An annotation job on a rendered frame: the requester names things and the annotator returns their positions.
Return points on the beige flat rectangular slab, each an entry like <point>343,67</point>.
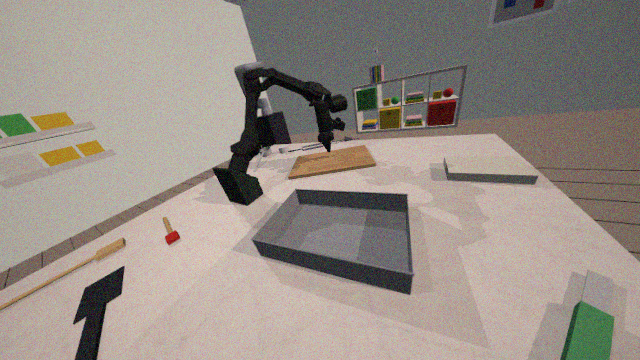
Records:
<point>489,169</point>

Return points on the wooden board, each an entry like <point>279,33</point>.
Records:
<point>346,159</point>

